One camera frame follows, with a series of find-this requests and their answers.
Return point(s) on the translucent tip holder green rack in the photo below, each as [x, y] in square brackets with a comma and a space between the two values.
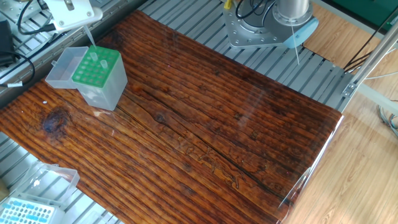
[105, 90]

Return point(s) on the white small-tip box blue tips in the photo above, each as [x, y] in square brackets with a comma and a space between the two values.
[25, 214]

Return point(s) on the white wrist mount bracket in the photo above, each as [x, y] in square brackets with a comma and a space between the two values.
[74, 15]

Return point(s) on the brown wooden board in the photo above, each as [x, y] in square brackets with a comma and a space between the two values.
[217, 124]

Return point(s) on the silver perforated metal plate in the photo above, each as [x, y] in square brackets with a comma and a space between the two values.
[9, 7]

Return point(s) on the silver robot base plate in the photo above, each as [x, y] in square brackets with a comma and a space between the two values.
[239, 34]

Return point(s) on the aluminium frame bar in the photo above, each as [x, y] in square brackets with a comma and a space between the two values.
[370, 59]

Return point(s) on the clear hinged holder lid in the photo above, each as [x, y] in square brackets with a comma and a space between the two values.
[63, 70]

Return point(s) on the clear small-tip box lid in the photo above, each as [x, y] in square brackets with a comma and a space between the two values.
[53, 183]

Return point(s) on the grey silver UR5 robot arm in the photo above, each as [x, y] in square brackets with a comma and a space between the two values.
[280, 28]

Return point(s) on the large clear pipette tip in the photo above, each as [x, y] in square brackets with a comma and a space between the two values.
[90, 37]

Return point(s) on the black power adapter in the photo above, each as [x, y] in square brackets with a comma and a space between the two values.
[6, 43]

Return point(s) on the yellow tag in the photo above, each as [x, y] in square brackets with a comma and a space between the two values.
[228, 3]

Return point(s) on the clear pipette tip in rack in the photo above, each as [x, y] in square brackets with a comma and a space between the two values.
[104, 64]
[94, 56]

